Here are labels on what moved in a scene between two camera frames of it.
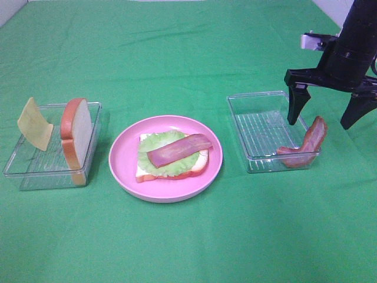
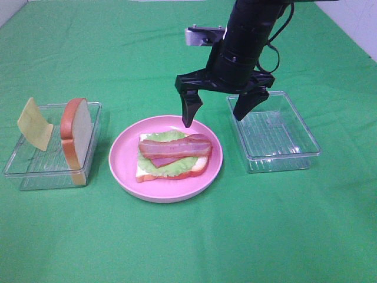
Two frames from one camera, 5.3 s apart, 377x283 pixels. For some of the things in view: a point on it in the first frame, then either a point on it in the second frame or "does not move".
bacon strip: [306, 155] → [198, 144]
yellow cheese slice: [33, 125] does not move
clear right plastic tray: [262, 127] does not move
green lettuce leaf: [149, 142] does not move
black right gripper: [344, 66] → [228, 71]
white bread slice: [142, 175] does not move
